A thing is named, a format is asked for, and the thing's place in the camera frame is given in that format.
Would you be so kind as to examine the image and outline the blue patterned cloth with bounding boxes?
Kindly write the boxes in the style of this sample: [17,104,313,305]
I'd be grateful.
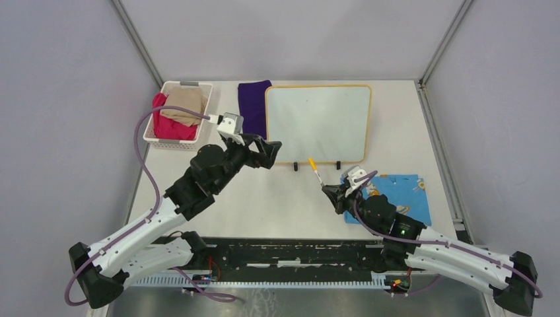
[362,174,432,226]

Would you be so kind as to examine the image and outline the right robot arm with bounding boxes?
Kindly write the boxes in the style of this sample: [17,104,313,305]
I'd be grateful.
[321,165,543,316]

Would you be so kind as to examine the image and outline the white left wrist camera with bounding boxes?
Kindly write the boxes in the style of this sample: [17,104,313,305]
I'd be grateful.
[207,112,244,137]

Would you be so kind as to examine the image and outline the pink cloth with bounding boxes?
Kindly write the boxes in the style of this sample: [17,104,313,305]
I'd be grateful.
[153,93,196,140]

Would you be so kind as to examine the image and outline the purple folded cloth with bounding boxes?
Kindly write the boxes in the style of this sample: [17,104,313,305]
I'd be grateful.
[238,80,272,139]

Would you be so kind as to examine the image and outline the white orange marker pen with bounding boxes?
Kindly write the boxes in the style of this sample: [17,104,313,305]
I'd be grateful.
[308,157,325,187]

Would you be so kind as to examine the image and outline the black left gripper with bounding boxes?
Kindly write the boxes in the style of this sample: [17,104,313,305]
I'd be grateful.
[213,133,281,193]

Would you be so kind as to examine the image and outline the white cable duct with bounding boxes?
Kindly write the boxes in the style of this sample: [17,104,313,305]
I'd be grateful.
[133,273,390,290]

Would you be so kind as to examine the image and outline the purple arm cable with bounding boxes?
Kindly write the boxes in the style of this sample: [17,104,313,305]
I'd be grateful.
[64,106,220,306]
[352,170,543,299]

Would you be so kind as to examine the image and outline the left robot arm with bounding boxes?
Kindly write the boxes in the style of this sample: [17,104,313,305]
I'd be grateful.
[65,134,282,309]

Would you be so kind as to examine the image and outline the beige cloth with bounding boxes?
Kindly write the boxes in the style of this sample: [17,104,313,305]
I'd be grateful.
[160,86,207,127]

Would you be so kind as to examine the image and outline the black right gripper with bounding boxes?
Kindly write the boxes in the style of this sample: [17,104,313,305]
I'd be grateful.
[322,183,379,236]

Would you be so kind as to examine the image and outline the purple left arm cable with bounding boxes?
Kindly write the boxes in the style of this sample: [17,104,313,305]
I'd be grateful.
[64,106,220,306]

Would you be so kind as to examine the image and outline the yellow framed whiteboard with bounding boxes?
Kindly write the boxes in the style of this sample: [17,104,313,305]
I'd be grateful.
[265,84,373,164]

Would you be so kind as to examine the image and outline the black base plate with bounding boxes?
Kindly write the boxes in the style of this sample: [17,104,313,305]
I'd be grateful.
[151,236,426,283]

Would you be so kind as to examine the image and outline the aluminium rail frame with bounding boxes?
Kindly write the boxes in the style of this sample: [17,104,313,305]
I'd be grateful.
[415,81,497,275]

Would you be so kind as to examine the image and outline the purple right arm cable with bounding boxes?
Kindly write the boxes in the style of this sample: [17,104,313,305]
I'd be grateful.
[352,170,543,299]

